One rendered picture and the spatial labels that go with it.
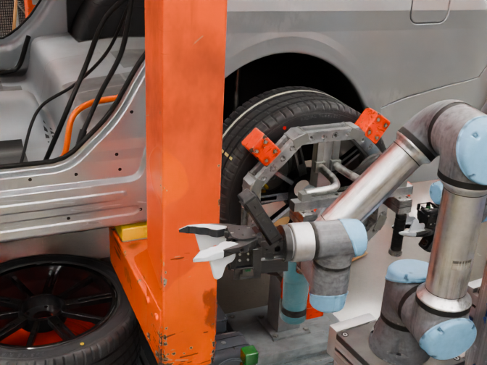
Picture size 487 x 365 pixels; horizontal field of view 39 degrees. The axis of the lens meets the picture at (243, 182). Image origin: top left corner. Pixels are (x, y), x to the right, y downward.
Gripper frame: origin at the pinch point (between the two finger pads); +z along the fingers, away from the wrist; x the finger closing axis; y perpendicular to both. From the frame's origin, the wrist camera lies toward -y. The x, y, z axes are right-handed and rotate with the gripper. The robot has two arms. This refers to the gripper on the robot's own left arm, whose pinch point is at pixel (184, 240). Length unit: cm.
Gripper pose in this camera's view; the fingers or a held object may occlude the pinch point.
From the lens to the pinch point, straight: 127.7
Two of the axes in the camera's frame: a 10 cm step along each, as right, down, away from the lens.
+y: -0.1, 9.6, 2.9
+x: -2.5, -2.8, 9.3
